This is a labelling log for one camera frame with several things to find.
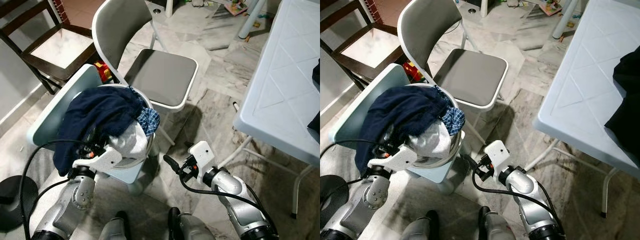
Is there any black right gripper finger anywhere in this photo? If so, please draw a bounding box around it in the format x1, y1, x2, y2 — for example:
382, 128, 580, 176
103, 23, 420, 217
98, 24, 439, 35
462, 154, 482, 174
163, 154, 184, 174

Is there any navy blue garment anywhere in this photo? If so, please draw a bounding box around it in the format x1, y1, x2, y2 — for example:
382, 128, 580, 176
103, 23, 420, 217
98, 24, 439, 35
354, 85, 455, 176
52, 86, 151, 177

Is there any black garment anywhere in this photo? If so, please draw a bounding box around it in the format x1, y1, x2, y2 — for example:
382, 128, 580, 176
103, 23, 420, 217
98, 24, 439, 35
306, 59, 321, 147
604, 45, 640, 164

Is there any steel basin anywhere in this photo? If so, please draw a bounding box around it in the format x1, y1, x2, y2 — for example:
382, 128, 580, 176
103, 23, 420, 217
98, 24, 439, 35
92, 83, 157, 171
400, 83, 467, 170

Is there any white garment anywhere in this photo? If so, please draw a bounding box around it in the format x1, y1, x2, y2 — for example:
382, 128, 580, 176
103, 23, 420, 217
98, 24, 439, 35
107, 121, 152, 161
407, 121, 460, 160

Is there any blue plaid cloth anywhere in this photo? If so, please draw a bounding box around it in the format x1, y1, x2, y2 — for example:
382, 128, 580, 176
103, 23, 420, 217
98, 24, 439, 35
135, 106, 161, 137
439, 105, 466, 136

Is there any pale blue plastic chair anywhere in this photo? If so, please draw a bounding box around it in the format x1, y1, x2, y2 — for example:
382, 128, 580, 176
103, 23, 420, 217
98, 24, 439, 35
26, 63, 151, 197
330, 62, 463, 196

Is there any robot right leg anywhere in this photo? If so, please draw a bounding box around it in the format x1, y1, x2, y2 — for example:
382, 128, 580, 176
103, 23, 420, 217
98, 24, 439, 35
477, 205, 517, 240
167, 207, 217, 240

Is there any dark wooden chair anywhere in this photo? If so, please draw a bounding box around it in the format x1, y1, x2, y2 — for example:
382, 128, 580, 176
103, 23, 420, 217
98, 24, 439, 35
0, 0, 103, 96
320, 0, 410, 92

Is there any red yellow toy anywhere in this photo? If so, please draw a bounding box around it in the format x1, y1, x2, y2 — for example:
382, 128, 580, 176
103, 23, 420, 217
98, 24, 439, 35
93, 61, 114, 84
402, 61, 427, 83

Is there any black round stand base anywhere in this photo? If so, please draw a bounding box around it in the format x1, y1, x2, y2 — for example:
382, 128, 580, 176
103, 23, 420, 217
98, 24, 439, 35
0, 175, 40, 234
320, 175, 337, 230

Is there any grey folding chair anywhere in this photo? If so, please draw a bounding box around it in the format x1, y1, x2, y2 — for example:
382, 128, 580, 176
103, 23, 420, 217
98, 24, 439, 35
91, 0, 200, 147
397, 0, 510, 147

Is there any white plastic folding table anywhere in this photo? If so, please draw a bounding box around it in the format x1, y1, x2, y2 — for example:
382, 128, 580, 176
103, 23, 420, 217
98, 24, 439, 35
525, 0, 640, 219
218, 0, 321, 219

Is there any red brick pattern panel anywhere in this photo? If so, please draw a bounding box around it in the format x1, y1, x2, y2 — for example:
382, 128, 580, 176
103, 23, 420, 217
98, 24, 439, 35
51, 0, 70, 24
363, 0, 384, 25

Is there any thick white furniture leg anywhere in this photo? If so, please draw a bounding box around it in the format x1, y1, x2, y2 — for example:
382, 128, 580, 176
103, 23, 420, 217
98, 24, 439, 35
551, 0, 582, 40
237, 0, 267, 40

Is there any colourful picture book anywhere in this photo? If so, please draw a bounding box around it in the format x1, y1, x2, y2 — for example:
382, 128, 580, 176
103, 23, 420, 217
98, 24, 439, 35
222, 0, 249, 17
537, 0, 564, 17

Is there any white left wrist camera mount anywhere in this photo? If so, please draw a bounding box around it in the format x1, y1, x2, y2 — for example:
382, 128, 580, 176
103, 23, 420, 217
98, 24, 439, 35
71, 145, 124, 174
366, 145, 419, 174

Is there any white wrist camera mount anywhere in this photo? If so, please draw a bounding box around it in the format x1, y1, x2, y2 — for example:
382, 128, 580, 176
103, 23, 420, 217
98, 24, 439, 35
366, 145, 419, 174
188, 140, 216, 184
71, 145, 124, 174
483, 139, 511, 182

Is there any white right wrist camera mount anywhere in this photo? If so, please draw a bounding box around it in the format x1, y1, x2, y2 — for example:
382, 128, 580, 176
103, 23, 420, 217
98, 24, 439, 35
188, 140, 216, 184
483, 139, 511, 182

